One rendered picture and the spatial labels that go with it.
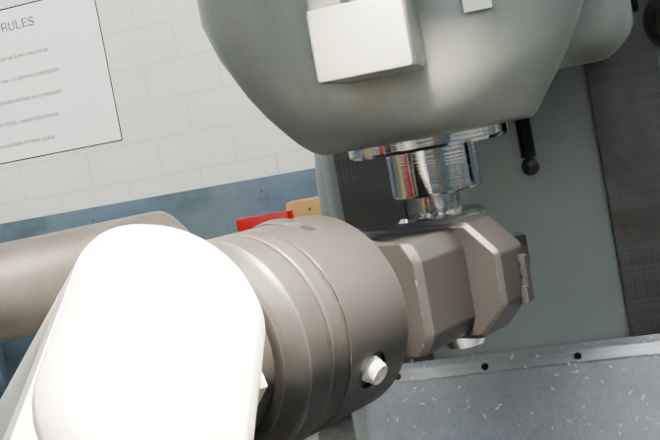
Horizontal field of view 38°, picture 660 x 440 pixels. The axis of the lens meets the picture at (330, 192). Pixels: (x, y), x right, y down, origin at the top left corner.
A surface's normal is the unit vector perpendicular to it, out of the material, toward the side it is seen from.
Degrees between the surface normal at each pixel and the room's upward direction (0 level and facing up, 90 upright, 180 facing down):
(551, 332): 90
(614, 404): 63
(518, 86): 130
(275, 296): 68
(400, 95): 111
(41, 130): 90
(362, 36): 90
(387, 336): 101
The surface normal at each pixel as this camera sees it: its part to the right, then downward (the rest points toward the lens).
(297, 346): 0.11, 0.00
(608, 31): 0.00, 0.52
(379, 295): 0.73, -0.30
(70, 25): -0.25, 0.10
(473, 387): -0.30, -0.36
